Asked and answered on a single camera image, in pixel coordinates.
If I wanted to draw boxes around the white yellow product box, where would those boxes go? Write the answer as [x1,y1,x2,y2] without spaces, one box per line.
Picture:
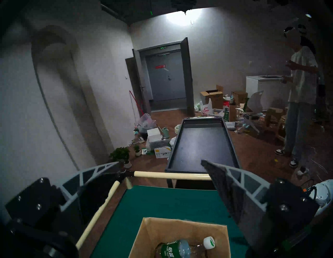
[154,147,172,159]

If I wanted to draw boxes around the white plastic chair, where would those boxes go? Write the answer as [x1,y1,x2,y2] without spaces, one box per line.
[238,90,264,134]

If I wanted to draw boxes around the brown cardboard box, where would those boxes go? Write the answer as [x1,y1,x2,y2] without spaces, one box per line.
[129,217,232,258]

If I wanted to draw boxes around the clear bottle green label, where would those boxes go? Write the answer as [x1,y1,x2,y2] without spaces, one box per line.
[156,236,216,258]

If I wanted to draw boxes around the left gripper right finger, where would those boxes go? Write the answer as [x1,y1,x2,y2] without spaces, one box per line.
[201,159,320,249]

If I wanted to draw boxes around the red handled broom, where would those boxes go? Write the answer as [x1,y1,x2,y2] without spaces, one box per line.
[129,90,145,117]

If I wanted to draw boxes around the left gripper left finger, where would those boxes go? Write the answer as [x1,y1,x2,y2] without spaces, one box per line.
[5,162,123,238]

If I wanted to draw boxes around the white low cabinet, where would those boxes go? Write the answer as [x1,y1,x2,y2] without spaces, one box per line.
[246,75,293,111]

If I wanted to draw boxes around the open cardboard carton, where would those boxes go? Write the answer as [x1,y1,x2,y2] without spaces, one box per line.
[200,85,225,109]

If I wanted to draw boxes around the person in white shirt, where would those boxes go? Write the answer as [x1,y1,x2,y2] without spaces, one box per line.
[275,25,323,168]

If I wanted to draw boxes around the small green potted plant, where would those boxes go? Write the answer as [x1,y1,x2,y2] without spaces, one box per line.
[109,147,132,169]

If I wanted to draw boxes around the white plastic bag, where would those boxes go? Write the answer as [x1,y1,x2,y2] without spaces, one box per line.
[202,98,214,117]

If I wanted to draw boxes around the plain white box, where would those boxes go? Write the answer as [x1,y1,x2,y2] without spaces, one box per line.
[146,127,163,142]

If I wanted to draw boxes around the black utility cart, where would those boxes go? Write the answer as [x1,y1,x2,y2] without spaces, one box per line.
[165,116,240,189]

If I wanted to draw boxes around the dark grey door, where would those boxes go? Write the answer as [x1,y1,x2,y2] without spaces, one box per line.
[126,37,195,117]

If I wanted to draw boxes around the green shelf cart cream rails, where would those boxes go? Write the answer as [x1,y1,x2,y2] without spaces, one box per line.
[75,170,250,258]

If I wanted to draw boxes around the light wooden stool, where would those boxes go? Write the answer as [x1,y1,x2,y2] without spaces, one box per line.
[265,107,288,128]

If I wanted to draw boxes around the closed brown cardboard carton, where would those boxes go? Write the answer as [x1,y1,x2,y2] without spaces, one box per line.
[232,90,248,106]

